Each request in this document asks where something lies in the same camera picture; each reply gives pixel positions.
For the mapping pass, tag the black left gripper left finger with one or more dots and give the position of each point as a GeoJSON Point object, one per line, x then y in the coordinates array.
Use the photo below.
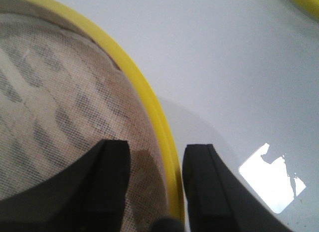
{"type": "Point", "coordinates": [87, 196]}

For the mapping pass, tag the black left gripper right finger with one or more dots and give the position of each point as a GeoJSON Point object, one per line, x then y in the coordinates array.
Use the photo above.
{"type": "Point", "coordinates": [218, 202]}

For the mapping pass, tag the bamboo steamer basket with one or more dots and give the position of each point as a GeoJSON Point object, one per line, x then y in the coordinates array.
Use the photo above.
{"type": "Point", "coordinates": [60, 15]}
{"type": "Point", "coordinates": [310, 6]}

